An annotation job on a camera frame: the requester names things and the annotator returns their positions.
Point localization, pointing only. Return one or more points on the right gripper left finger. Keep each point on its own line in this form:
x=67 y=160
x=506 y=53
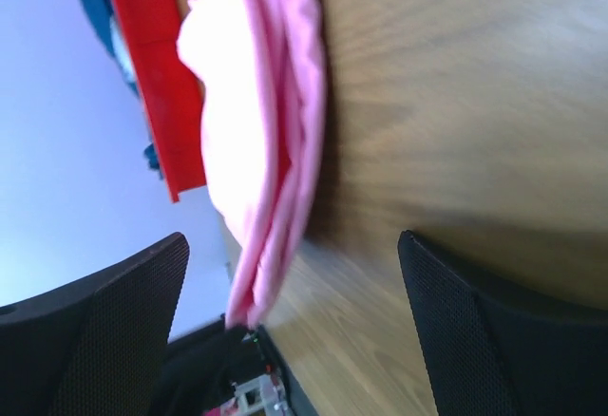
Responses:
x=94 y=346

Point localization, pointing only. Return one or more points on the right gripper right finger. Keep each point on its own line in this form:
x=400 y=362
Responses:
x=494 y=347

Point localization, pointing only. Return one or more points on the pink t-shirt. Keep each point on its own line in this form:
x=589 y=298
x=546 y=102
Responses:
x=263 y=68

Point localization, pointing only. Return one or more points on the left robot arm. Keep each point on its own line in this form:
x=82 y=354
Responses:
x=201 y=369

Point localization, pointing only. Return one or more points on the red plastic bin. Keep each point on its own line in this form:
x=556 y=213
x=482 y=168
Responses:
x=170 y=91

